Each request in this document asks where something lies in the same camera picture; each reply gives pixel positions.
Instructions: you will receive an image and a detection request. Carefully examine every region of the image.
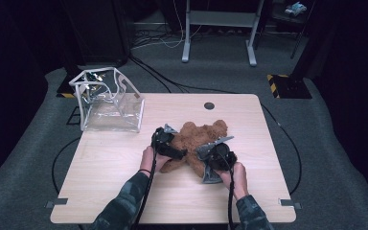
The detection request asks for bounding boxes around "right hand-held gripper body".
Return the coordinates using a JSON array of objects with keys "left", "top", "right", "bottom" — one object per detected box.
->
[{"left": 196, "top": 135, "right": 239, "bottom": 173}]

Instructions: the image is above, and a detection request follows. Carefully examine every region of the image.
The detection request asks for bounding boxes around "person's right hand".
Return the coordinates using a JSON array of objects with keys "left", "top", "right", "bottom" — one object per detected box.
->
[{"left": 215, "top": 161, "right": 250, "bottom": 201}]

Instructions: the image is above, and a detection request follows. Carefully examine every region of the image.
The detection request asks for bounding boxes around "black striped stand base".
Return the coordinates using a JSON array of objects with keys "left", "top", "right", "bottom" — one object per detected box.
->
[
  {"left": 266, "top": 74, "right": 313, "bottom": 100},
  {"left": 56, "top": 72, "right": 104, "bottom": 99}
]

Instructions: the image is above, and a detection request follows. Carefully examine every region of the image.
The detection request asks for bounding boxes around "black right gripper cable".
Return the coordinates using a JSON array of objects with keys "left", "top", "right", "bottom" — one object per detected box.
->
[{"left": 225, "top": 152, "right": 237, "bottom": 230}]

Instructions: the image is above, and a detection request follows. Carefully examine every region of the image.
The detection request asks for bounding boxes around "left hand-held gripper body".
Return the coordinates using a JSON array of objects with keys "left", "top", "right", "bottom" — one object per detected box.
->
[{"left": 151, "top": 124, "right": 178, "bottom": 157}]

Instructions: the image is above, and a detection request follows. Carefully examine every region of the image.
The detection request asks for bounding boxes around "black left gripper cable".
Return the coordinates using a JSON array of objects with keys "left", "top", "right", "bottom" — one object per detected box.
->
[{"left": 131, "top": 127, "right": 161, "bottom": 230}]

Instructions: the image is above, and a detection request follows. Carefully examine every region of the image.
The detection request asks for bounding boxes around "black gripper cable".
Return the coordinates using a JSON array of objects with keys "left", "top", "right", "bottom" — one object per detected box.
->
[
  {"left": 131, "top": 127, "right": 161, "bottom": 230},
  {"left": 225, "top": 152, "right": 237, "bottom": 230}
]

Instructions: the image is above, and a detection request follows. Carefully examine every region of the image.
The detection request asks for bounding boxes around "person's left hand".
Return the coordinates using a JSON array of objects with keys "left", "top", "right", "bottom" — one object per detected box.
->
[{"left": 139, "top": 145, "right": 171, "bottom": 175}]

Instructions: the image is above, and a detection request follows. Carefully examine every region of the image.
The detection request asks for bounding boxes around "black cabinet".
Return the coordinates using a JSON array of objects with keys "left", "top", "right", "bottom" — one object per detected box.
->
[{"left": 60, "top": 0, "right": 132, "bottom": 67}]

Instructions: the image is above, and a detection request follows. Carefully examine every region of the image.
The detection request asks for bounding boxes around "clear plastic bag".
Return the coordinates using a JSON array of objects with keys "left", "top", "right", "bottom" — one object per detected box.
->
[{"left": 68, "top": 66, "right": 146, "bottom": 134}]

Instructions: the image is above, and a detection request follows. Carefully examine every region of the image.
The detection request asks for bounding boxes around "white floor cable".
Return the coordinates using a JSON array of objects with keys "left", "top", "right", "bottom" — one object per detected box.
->
[{"left": 131, "top": 0, "right": 203, "bottom": 51}]

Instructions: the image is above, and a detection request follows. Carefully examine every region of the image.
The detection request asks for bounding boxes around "brown teddy bear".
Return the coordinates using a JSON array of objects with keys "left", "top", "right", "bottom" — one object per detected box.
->
[{"left": 159, "top": 119, "right": 230, "bottom": 178}]

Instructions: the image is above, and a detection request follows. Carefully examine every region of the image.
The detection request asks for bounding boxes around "white metal desk frame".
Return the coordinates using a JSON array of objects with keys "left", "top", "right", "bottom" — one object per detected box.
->
[{"left": 181, "top": 0, "right": 265, "bottom": 67}]

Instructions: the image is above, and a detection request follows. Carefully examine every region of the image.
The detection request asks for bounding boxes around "black side table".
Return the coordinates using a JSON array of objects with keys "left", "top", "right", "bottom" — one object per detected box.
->
[{"left": 266, "top": 0, "right": 312, "bottom": 60}]

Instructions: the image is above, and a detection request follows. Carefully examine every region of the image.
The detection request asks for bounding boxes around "grey table bracket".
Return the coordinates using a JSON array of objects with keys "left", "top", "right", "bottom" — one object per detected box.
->
[
  {"left": 279, "top": 198, "right": 303, "bottom": 211},
  {"left": 44, "top": 197, "right": 69, "bottom": 210}
]

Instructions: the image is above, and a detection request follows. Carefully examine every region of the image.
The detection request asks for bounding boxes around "blue white bundle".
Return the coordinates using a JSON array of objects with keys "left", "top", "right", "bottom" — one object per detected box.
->
[{"left": 284, "top": 1, "right": 308, "bottom": 17}]

